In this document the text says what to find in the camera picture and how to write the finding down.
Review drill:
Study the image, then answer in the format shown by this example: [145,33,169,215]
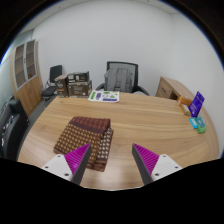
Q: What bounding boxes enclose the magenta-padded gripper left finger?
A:
[41,143,92,185]

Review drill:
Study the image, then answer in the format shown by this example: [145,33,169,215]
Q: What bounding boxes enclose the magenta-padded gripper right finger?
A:
[131,143,183,186]

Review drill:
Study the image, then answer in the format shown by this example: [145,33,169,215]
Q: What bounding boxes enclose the brown patterned towel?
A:
[53,115,115,173]

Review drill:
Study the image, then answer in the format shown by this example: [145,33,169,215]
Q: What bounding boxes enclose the small blue box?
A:
[189,116,199,130]

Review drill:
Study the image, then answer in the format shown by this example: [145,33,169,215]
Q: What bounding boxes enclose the small green box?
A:
[195,116,207,135]

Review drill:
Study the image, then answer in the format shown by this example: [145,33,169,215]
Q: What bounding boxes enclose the white printed paper sheet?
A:
[87,89,120,104]

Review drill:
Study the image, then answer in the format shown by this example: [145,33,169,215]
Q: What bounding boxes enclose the small orange box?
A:
[176,94,194,116]

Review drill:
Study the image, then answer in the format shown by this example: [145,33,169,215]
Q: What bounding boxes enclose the dark brown cardboard box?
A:
[66,79,93,99]

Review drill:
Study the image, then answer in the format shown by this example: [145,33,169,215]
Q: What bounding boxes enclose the black leather sofa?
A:
[0,98,30,161]

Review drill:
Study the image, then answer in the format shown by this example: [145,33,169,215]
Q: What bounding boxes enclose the purple standing sign card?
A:
[188,91,206,118]

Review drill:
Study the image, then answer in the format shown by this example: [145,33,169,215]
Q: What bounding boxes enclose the wooden side desk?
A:
[155,76,194,101]

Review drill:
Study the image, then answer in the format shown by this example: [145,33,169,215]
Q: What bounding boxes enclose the black printed cardboard box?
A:
[67,70,91,84]

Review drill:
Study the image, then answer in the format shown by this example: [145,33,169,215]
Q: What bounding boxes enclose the grey backpack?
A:
[103,67,134,94]

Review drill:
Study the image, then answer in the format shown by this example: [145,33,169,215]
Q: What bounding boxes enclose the wooden cabinet with glass doors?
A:
[9,39,44,118]

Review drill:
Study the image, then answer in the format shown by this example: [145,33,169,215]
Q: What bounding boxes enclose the black folding chair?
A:
[41,64,63,108]

